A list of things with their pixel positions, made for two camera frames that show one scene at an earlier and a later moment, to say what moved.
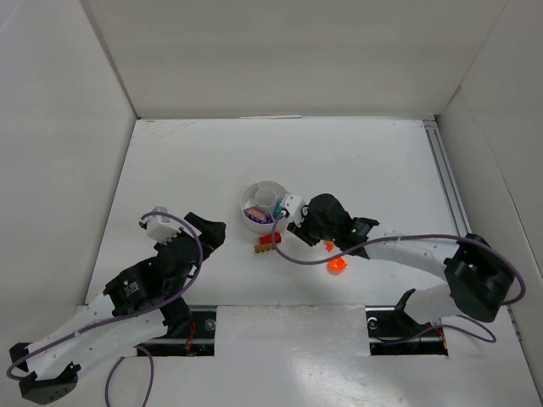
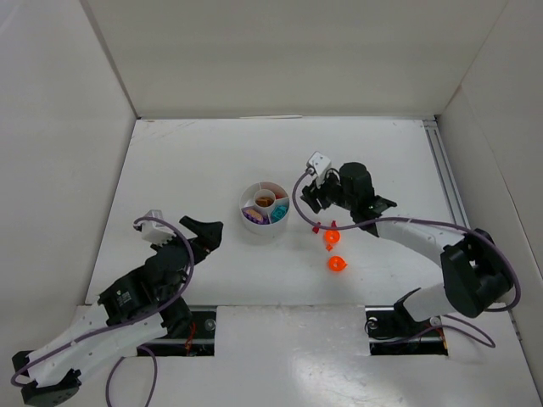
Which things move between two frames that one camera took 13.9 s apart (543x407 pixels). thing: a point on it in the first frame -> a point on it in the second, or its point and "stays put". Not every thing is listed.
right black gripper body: [306, 229] -> [321, 196]
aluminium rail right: [451, 192] stays put
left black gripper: [197, 236] stays put
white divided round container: [262, 193] stays put
